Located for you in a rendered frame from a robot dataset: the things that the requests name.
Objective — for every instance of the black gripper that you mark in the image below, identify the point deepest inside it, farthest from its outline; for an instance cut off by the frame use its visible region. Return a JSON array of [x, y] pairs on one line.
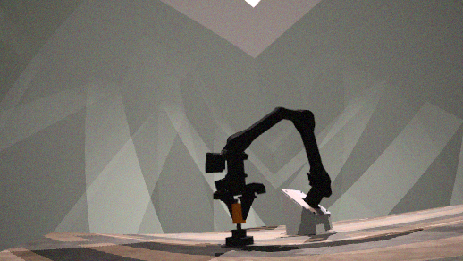
[[247, 192]]

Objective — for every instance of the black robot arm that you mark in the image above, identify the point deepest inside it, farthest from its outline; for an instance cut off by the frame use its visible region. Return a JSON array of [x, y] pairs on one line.
[[237, 143]]

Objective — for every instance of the orange knob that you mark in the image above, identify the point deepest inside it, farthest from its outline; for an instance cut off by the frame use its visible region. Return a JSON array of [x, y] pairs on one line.
[[236, 213]]

